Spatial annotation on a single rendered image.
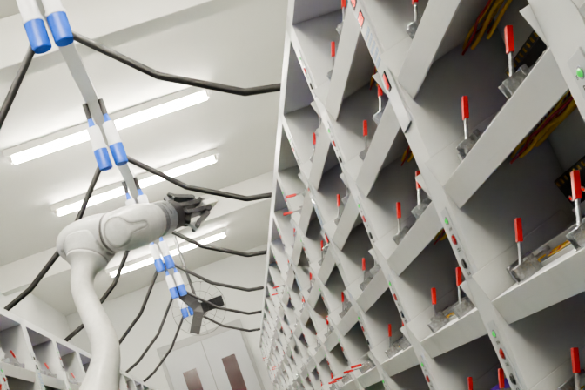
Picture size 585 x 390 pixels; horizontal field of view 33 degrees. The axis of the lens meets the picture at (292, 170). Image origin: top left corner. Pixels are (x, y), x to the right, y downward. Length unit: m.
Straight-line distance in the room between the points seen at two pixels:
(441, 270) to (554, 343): 0.74
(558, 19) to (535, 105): 0.17
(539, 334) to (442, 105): 0.41
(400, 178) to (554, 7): 1.37
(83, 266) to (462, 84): 1.14
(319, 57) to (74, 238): 0.75
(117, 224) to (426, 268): 0.73
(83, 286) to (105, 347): 0.22
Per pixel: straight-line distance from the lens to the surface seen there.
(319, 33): 2.47
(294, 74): 2.82
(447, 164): 1.66
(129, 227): 2.37
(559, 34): 1.06
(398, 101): 1.71
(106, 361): 2.25
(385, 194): 2.36
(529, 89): 1.18
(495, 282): 1.63
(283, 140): 3.41
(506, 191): 1.67
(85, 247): 2.47
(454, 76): 1.71
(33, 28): 3.16
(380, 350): 3.00
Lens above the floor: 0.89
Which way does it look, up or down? 13 degrees up
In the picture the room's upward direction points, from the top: 21 degrees counter-clockwise
